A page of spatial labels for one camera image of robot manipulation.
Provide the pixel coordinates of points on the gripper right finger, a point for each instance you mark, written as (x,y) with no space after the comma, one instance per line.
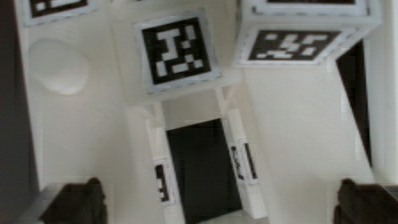
(367,204)

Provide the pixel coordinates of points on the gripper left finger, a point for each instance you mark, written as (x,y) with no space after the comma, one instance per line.
(70,204)

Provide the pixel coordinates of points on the white chair leg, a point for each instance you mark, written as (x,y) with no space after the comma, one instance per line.
(154,162)
(241,155)

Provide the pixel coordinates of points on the white chair back frame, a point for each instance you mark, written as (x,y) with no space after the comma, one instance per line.
(99,126)

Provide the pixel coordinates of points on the white tagged cube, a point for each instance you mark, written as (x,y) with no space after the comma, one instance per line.
(298,32)

